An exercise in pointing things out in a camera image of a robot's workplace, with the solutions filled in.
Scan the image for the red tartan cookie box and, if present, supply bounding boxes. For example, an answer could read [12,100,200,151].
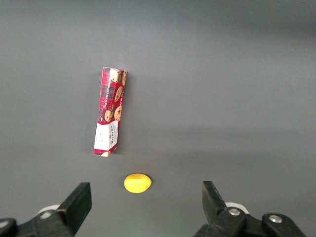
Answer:
[93,66,128,158]

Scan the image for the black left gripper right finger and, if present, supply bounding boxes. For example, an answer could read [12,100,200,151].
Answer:
[194,181,307,237]

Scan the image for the yellow lemon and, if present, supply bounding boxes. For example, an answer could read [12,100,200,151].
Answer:
[123,173,153,194]

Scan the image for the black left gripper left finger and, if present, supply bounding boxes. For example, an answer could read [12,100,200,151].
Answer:
[0,182,92,237]

